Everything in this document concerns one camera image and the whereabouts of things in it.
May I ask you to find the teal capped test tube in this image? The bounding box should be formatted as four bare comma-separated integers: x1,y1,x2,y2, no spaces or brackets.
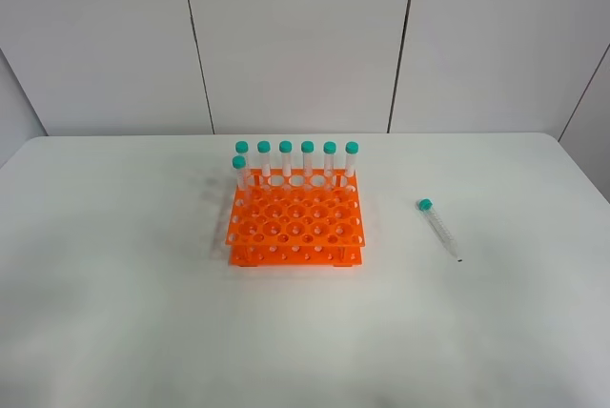
417,198,462,262

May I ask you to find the orange test tube rack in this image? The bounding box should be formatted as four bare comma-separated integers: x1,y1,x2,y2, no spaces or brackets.
226,168,365,267

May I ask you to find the back row tube far right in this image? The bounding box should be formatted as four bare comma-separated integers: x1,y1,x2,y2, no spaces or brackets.
344,141,359,177

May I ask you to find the second row tube left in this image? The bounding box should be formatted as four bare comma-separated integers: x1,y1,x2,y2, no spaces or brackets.
232,154,251,203

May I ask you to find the back row tube far left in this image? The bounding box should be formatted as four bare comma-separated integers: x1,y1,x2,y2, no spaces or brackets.
235,140,250,174

